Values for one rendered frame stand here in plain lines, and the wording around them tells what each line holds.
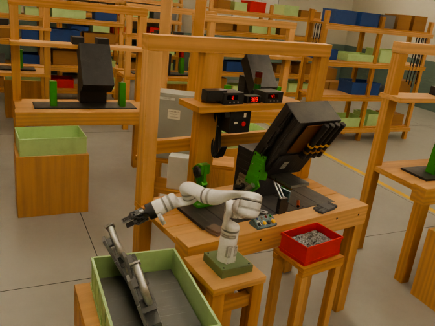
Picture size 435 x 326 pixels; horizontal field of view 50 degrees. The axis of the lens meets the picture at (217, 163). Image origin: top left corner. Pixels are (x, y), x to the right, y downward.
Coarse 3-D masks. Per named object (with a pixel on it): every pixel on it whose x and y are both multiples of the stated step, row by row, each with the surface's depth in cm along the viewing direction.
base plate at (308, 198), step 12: (300, 192) 341; (312, 192) 344; (192, 204) 301; (264, 204) 313; (276, 204) 315; (288, 204) 318; (300, 204) 320; (312, 204) 322; (192, 216) 285; (204, 216) 287; (216, 216) 289; (204, 228) 272
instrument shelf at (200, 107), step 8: (184, 104) 296; (192, 104) 288; (200, 104) 290; (208, 104) 292; (216, 104) 295; (240, 104) 302; (248, 104) 305; (256, 104) 308; (264, 104) 311; (272, 104) 314; (280, 104) 319; (200, 112) 284; (208, 112) 287; (216, 112) 290
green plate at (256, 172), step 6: (258, 156) 297; (264, 156) 293; (252, 162) 300; (258, 162) 296; (264, 162) 292; (252, 168) 299; (258, 168) 295; (264, 168) 296; (252, 174) 298; (258, 174) 294; (264, 174) 298; (246, 180) 302; (252, 180) 298; (258, 180) 295
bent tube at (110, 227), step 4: (108, 224) 204; (112, 224) 205; (108, 228) 205; (112, 228) 205; (108, 232) 205; (112, 232) 204; (112, 236) 204; (116, 236) 204; (112, 240) 203; (116, 240) 203; (116, 244) 203; (120, 244) 204; (116, 248) 203; (120, 248) 203; (120, 252) 203; (120, 256) 205
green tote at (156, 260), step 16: (144, 256) 229; (160, 256) 233; (176, 256) 230; (96, 272) 208; (112, 272) 225; (176, 272) 231; (96, 288) 207; (192, 288) 210; (96, 304) 209; (192, 304) 210; (208, 304) 195; (208, 320) 192
